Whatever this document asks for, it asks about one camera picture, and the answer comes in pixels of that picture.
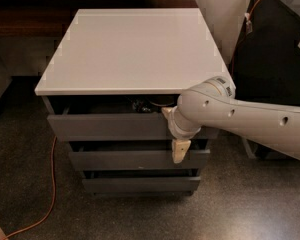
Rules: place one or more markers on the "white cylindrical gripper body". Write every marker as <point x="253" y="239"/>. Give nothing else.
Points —
<point x="175" y="125"/>

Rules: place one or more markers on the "clear plastic water bottle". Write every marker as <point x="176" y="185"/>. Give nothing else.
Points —
<point x="141" y="106"/>

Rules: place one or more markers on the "grey top drawer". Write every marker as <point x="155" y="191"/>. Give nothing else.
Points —
<point x="105" y="118"/>

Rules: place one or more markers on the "grey drawer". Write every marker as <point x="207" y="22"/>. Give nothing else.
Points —
<point x="141" y="181"/>
<point x="134" y="155"/>
<point x="105" y="118"/>

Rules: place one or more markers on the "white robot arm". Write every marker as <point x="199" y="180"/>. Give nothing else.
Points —
<point x="212" y="103"/>

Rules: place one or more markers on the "grey bottom drawer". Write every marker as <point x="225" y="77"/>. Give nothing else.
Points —
<point x="141" y="181"/>

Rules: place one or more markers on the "grey drawer cabinet white top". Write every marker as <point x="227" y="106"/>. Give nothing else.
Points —
<point x="135" y="53"/>

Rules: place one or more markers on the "grey middle drawer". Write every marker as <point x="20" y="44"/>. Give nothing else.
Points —
<point x="134" y="155"/>

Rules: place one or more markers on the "beige ceramic bowl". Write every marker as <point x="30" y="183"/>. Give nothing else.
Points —
<point x="162" y="100"/>

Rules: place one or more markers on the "dark cabinet at right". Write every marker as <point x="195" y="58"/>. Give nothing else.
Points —
<point x="266" y="64"/>

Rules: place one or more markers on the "dark wooden bench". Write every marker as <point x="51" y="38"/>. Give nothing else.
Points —
<point x="51" y="18"/>

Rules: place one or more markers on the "white cable plug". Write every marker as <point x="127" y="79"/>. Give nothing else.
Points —
<point x="249" y="26"/>

